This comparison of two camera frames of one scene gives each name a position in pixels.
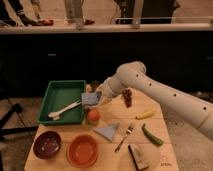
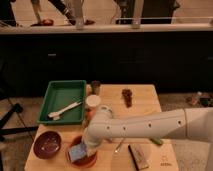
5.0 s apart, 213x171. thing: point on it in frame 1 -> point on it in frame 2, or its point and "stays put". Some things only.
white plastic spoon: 56,115 stays put
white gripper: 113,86 -> 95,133
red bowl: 82,151 stays put
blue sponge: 89,98 -> 77,151
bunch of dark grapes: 127,95 stays put
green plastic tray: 58,95 stays put
